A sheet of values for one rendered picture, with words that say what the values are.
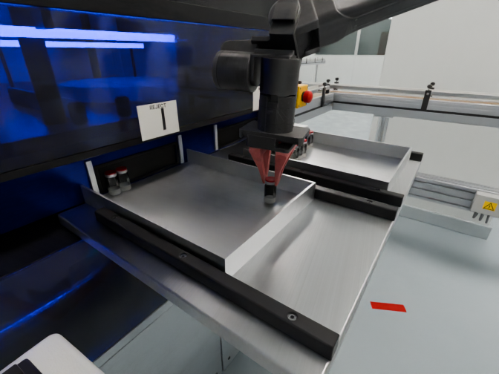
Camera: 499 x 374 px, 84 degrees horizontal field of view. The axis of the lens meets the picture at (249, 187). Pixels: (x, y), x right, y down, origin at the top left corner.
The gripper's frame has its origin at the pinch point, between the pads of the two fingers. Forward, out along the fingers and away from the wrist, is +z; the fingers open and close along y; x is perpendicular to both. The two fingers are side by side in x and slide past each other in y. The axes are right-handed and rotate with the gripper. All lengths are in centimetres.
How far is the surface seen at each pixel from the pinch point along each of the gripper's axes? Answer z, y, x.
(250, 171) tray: 3.0, 6.9, -7.8
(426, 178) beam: 37, -51, -110
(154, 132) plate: -6.1, 21.7, 3.0
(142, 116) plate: -9.3, 22.3, 4.8
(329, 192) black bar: 2.6, -9.9, -4.6
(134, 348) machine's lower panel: 38.9, 23.0, 16.4
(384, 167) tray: 4.2, -20.3, -26.7
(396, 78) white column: -4, -31, -176
